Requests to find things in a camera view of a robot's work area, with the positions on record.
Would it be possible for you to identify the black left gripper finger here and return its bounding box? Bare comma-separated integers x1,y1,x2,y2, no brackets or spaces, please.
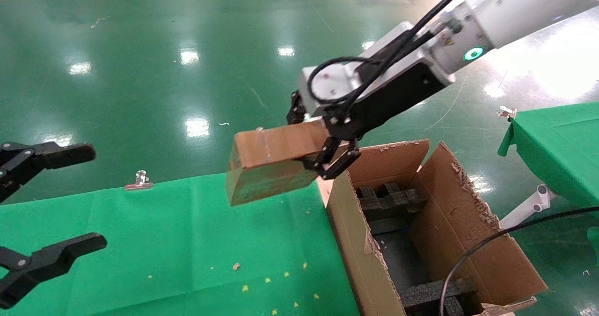
0,141,96,203
0,233,108,309

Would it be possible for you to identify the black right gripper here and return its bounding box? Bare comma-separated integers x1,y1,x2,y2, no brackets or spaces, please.
286,62,455,181

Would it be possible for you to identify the small brown cardboard box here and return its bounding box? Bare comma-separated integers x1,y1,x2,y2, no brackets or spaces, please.
226,118,330,206

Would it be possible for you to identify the large open cardboard carton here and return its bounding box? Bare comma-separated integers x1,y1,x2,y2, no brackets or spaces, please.
326,139,548,316

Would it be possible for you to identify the black foam insert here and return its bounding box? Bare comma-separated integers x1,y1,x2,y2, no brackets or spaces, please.
357,183,429,222
400,279,478,316

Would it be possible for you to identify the large green table cloth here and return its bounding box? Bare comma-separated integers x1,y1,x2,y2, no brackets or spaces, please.
0,173,361,316

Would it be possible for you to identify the small green table cloth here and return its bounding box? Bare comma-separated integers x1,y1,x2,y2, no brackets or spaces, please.
497,102,599,209

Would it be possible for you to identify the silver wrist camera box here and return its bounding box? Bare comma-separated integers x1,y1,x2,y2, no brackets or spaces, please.
299,66,375,118

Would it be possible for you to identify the silver camera mount bracket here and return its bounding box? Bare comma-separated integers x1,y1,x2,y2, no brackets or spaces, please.
360,21,417,61

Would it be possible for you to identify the black camera cable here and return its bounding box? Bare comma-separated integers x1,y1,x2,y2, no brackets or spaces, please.
307,0,479,105

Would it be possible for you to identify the long black cable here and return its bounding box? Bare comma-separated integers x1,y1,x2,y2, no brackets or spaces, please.
440,207,599,316

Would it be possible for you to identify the white pipe frame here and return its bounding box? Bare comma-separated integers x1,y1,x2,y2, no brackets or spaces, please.
500,184,557,230

